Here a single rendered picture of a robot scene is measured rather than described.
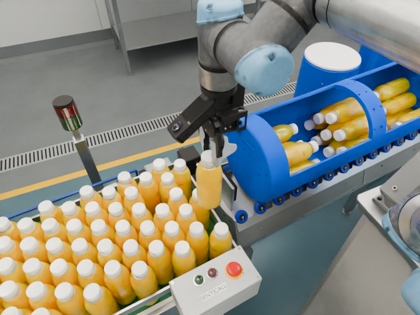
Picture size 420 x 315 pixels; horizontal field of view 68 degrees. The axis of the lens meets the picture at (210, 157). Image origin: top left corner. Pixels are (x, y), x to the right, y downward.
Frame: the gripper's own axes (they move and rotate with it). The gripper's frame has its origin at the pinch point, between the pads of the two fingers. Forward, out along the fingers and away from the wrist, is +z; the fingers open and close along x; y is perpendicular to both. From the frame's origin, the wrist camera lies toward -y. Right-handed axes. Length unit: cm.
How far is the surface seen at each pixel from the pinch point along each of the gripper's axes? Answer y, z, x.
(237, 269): -3.3, 18.7, -19.9
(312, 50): 94, 26, 63
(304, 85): 86, 40, 55
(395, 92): 91, 20, 12
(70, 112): -26, 7, 43
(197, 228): -5.8, 21.8, -3.9
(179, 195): -5.7, 21.7, 8.7
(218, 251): -2.3, 29.1, -9.4
